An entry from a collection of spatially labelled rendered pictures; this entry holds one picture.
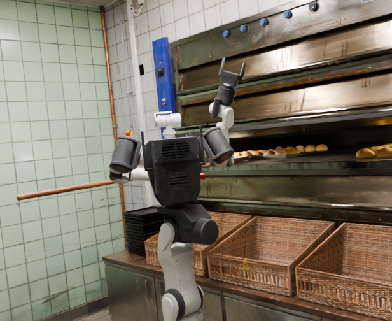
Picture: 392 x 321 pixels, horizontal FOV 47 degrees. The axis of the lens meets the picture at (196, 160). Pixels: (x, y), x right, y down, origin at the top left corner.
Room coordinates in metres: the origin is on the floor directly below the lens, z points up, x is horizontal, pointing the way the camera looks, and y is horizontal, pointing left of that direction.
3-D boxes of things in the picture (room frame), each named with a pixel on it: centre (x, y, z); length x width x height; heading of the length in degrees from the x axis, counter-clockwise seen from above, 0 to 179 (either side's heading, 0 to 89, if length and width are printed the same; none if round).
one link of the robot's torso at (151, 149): (2.06, 0.10, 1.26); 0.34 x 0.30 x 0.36; 99
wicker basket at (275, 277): (2.46, -0.37, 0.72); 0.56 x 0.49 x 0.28; 44
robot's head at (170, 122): (2.12, 0.11, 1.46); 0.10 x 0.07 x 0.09; 99
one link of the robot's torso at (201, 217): (2.05, 0.06, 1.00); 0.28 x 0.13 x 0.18; 44
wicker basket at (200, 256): (2.90, 0.04, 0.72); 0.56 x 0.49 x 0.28; 43
